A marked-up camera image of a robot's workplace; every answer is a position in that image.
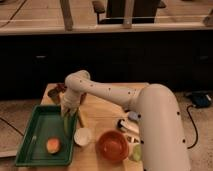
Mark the blue cloth item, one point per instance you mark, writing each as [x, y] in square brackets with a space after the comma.
[133, 116]

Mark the yellow green pepper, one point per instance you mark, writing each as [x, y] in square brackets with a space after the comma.
[68, 122]

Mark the wooden table leg right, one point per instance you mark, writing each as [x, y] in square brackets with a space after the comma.
[128, 13]

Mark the white black-tipped tool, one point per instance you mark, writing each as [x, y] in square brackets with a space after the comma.
[125, 126]

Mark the green plastic tray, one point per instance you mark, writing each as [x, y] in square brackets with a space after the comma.
[45, 123]

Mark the light green cup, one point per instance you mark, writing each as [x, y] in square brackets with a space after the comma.
[136, 153]

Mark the orange fruit toy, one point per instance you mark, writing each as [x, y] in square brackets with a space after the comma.
[53, 145]

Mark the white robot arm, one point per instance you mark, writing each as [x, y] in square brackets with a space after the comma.
[161, 132]

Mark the wooden table leg left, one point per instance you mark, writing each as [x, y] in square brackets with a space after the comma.
[66, 13]

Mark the blue black floor device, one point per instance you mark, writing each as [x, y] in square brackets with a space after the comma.
[201, 100]

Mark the brown object on table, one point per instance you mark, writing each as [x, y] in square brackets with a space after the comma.
[54, 94]

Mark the wooden table leg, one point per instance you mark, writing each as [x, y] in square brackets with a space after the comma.
[128, 13]
[66, 13]

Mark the white small cup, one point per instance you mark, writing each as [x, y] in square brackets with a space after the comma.
[83, 136]

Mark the black chair base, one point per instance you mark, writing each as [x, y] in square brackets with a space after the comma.
[144, 11]

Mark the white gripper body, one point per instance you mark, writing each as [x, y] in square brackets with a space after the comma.
[70, 102]

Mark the orange plastic bowl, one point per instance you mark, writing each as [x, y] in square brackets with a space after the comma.
[113, 146]

